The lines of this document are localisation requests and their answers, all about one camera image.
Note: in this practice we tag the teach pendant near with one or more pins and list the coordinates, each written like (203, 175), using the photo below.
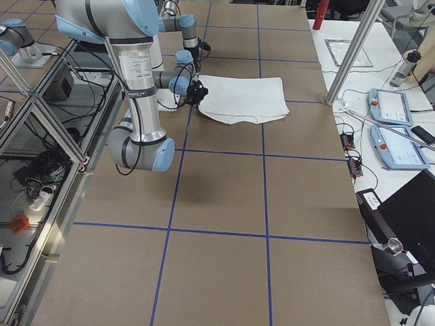
(396, 152)

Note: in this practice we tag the black laptop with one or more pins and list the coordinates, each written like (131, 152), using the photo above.
(409, 212)

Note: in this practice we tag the teach pendant far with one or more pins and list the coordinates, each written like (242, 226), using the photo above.
(389, 107)

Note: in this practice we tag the aluminium frame post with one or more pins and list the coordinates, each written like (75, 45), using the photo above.
(364, 27)

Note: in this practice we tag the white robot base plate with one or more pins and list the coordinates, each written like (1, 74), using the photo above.
(166, 100)

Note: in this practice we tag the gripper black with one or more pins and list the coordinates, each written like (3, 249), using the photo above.
(193, 53)
(198, 96)

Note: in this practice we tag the black relay box far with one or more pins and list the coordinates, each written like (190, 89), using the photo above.
(347, 142)

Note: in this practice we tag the black smartphone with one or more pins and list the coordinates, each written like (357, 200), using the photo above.
(423, 134)

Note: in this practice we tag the clear water bottle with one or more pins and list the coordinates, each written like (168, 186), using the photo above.
(405, 70)

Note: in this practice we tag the teach pendant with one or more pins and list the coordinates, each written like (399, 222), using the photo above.
(389, 107)
(396, 152)

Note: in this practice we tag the black relay box near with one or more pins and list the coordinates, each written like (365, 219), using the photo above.
(354, 167)

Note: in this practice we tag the dark red bottle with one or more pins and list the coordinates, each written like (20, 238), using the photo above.
(320, 14)

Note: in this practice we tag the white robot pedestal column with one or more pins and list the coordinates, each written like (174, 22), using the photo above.
(155, 53)

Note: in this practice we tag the metal grabber rod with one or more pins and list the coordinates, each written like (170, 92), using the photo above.
(369, 119)

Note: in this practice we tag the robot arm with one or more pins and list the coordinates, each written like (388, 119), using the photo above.
(171, 20)
(129, 28)

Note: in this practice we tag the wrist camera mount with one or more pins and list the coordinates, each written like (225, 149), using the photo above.
(204, 46)

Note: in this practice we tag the white printed t-shirt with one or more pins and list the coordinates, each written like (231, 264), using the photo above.
(234, 100)

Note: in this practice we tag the black relay box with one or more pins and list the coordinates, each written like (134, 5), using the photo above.
(347, 142)
(354, 167)

